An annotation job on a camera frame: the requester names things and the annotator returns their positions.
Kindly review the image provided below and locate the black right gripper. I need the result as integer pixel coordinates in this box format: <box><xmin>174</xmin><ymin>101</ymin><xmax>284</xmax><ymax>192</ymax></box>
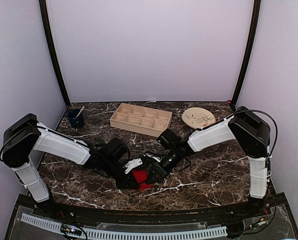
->
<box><xmin>145</xmin><ymin>147</ymin><xmax>182</xmax><ymax>184</ymax></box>

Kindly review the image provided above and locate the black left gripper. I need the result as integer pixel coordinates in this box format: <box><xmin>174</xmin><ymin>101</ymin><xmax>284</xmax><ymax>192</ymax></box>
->
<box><xmin>102</xmin><ymin>157</ymin><xmax>140</xmax><ymax>189</ymax></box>

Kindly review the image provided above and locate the red Santa face sock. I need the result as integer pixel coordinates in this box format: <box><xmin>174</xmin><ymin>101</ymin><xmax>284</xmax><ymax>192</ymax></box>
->
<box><xmin>132</xmin><ymin>169</ymin><xmax>153</xmax><ymax>191</ymax></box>

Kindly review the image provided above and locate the wooden compartment tray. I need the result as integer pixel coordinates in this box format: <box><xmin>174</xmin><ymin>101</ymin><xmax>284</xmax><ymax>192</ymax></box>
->
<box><xmin>109</xmin><ymin>103</ymin><xmax>172</xmax><ymax>137</ymax></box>

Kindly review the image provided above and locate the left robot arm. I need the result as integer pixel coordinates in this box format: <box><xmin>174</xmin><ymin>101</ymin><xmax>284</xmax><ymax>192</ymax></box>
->
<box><xmin>0</xmin><ymin>113</ymin><xmax>140</xmax><ymax>218</ymax></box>

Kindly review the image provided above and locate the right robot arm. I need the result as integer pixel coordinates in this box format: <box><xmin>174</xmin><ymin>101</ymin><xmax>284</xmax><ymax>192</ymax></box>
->
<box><xmin>145</xmin><ymin>106</ymin><xmax>272</xmax><ymax>217</ymax></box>

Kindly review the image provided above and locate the cream painted ceramic plate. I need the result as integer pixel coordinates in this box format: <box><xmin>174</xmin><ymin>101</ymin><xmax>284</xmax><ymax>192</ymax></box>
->
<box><xmin>181</xmin><ymin>107</ymin><xmax>216</xmax><ymax>129</ymax></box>

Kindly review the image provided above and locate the dark blue cup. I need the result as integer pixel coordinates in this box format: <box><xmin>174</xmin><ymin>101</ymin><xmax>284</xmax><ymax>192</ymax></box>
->
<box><xmin>67</xmin><ymin>108</ymin><xmax>85</xmax><ymax>129</ymax></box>

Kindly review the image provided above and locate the wooden stick in cup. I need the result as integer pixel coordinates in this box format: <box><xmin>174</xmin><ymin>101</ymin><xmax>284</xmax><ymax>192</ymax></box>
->
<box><xmin>75</xmin><ymin>106</ymin><xmax>85</xmax><ymax>118</ymax></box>

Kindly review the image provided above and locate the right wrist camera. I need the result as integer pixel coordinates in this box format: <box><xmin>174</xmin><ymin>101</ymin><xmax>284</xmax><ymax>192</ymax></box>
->
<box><xmin>157</xmin><ymin>128</ymin><xmax>182</xmax><ymax>150</ymax></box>

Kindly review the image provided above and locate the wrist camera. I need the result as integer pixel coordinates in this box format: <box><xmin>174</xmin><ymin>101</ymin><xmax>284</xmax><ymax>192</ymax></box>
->
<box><xmin>157</xmin><ymin>128</ymin><xmax>182</xmax><ymax>150</ymax></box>
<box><xmin>124</xmin><ymin>158</ymin><xmax>143</xmax><ymax>175</ymax></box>

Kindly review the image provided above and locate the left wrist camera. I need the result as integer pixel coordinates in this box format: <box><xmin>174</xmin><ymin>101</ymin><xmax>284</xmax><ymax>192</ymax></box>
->
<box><xmin>124</xmin><ymin>158</ymin><xmax>143</xmax><ymax>175</ymax></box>

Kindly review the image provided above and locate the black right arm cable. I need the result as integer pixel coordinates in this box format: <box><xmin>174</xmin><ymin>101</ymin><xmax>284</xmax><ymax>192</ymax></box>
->
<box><xmin>201</xmin><ymin>109</ymin><xmax>279</xmax><ymax>171</ymax></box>

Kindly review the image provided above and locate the white perforated cable duct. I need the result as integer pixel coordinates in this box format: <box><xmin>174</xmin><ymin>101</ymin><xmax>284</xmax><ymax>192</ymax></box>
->
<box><xmin>20</xmin><ymin>213</ymin><xmax>228</xmax><ymax>240</ymax></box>

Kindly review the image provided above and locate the black front rail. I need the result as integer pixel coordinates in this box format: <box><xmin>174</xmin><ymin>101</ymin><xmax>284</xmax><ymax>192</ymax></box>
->
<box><xmin>18</xmin><ymin>193</ymin><xmax>285</xmax><ymax>227</ymax></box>

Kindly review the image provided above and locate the right black frame post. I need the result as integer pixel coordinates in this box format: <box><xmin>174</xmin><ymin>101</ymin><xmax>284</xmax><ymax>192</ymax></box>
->
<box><xmin>231</xmin><ymin>0</ymin><xmax>262</xmax><ymax>106</ymax></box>

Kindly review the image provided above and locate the black frame post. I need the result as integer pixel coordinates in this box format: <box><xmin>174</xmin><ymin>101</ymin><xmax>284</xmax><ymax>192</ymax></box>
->
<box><xmin>231</xmin><ymin>0</ymin><xmax>262</xmax><ymax>106</ymax></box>
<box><xmin>38</xmin><ymin>0</ymin><xmax>71</xmax><ymax>108</ymax></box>

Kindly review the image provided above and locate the left black frame post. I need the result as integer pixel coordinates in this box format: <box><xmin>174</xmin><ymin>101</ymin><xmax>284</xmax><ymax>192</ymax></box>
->
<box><xmin>38</xmin><ymin>0</ymin><xmax>71</xmax><ymax>108</ymax></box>

